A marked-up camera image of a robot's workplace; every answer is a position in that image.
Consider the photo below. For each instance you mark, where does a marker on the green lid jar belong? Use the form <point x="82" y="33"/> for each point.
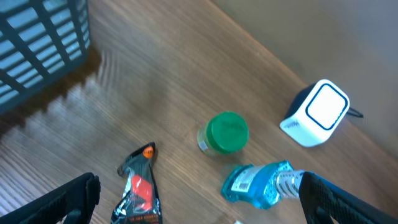
<point x="225" y="133"/>

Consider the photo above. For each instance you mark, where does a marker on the white barcode scanner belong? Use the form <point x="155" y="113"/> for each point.
<point x="315" y="113"/>

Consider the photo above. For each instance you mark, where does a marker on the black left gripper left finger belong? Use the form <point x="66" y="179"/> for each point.
<point x="73" y="202"/>

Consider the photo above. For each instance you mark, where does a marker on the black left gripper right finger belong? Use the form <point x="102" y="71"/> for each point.
<point x="323" y="202"/>

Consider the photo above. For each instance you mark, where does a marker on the black red snack packet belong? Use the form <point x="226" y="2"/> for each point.
<point x="140" y="203"/>

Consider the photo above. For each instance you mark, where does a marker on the grey plastic mesh basket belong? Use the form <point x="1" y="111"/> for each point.
<point x="41" y="41"/>

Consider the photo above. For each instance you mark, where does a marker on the blue mouthwash bottle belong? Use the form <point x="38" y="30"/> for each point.
<point x="263" y="186"/>

